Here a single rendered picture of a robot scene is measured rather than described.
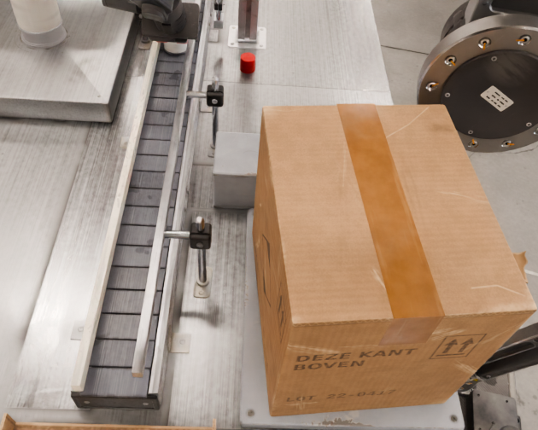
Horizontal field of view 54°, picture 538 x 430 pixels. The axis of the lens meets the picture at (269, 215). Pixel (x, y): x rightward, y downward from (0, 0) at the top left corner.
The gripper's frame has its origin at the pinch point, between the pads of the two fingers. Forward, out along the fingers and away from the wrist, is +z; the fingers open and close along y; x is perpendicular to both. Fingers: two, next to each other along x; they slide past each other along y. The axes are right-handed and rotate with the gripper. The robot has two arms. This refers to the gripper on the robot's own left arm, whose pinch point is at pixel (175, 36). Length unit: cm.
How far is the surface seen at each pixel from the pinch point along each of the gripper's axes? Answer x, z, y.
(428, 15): -81, 181, -115
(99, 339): 53, -34, 4
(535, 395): 86, 50, -109
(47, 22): -1.2, 1.3, 25.5
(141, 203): 34.0, -19.9, 1.6
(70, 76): 9.6, -0.5, 20.0
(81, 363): 54, -40, 4
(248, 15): -9.8, 12.5, -14.3
